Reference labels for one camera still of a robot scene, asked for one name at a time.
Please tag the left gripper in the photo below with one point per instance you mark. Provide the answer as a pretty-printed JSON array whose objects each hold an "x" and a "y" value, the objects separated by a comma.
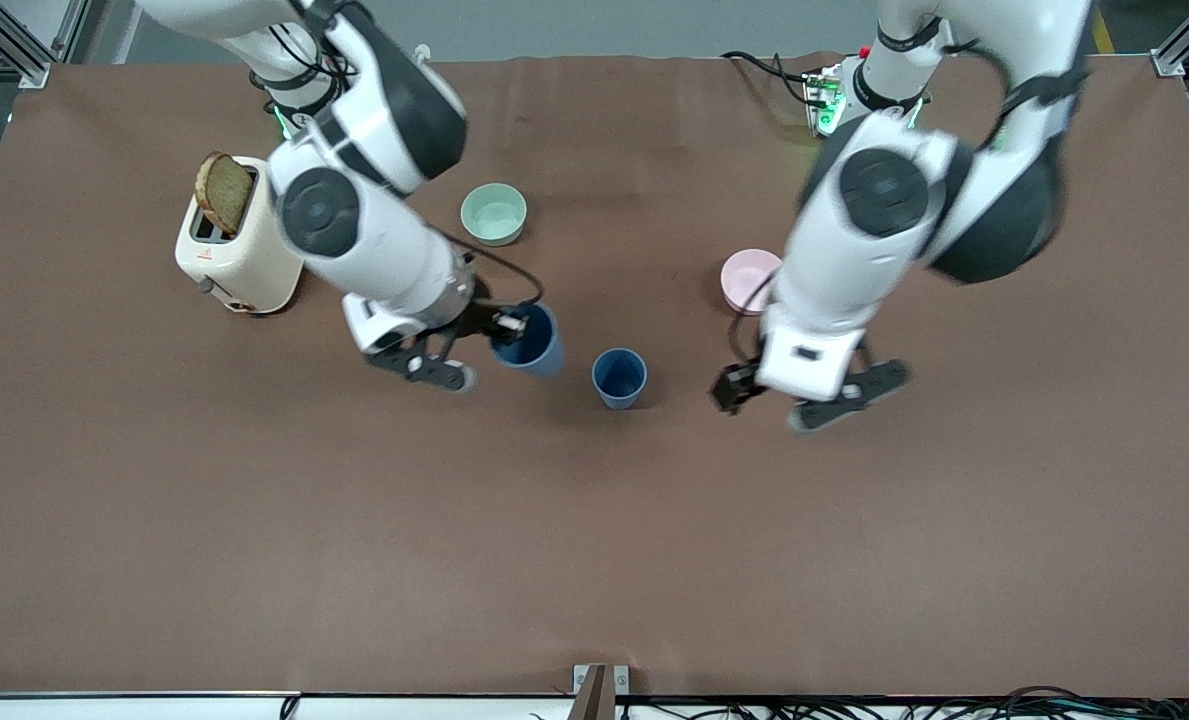
[{"x": 735, "y": 387}]

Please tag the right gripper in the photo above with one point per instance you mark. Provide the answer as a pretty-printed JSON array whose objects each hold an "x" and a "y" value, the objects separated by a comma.
[{"x": 481, "y": 318}]

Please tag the blue plastic cup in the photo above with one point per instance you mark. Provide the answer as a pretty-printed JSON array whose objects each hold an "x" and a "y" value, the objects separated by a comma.
[
  {"x": 539, "y": 345},
  {"x": 619, "y": 378}
]

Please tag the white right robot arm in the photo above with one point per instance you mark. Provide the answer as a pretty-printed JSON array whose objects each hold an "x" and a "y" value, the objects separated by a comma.
[{"x": 354, "y": 215}]

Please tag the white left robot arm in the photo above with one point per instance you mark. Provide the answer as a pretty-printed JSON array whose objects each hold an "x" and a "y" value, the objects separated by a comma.
[{"x": 884, "y": 200}]

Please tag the pink bowl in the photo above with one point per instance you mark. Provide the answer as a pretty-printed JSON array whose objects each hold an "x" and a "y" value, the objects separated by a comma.
[{"x": 744, "y": 275}]

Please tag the green bowl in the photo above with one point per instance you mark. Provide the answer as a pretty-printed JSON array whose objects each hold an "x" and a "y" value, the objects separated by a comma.
[{"x": 494, "y": 214}]

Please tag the brown table cover sheet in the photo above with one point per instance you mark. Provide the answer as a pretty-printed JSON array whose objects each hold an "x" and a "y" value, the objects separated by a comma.
[{"x": 594, "y": 560}]

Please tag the cream white toaster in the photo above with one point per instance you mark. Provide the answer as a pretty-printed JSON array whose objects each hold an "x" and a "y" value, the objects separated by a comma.
[{"x": 244, "y": 270}]

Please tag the brown bread slice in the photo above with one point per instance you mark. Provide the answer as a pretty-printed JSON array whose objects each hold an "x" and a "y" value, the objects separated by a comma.
[{"x": 224, "y": 192}]

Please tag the grey metal mounting bracket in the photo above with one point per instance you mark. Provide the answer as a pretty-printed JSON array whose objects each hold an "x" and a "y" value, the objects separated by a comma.
[{"x": 622, "y": 680}]

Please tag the brown vertical post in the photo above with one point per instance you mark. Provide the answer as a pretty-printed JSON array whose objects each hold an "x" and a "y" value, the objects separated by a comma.
[{"x": 594, "y": 695}]

